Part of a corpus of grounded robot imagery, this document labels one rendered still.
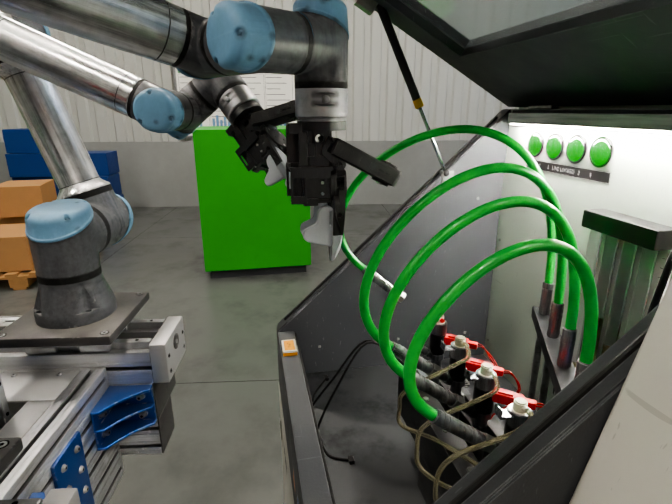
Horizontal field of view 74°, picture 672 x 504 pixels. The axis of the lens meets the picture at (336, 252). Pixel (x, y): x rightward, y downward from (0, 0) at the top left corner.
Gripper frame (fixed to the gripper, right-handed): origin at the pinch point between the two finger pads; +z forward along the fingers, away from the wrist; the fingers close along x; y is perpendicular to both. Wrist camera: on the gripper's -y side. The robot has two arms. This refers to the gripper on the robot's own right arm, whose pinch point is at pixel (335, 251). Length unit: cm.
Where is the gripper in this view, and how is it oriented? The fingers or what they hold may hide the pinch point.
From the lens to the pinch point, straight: 70.9
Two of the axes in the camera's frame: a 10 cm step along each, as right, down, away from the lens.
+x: 1.9, 3.0, -9.4
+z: 0.0, 9.5, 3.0
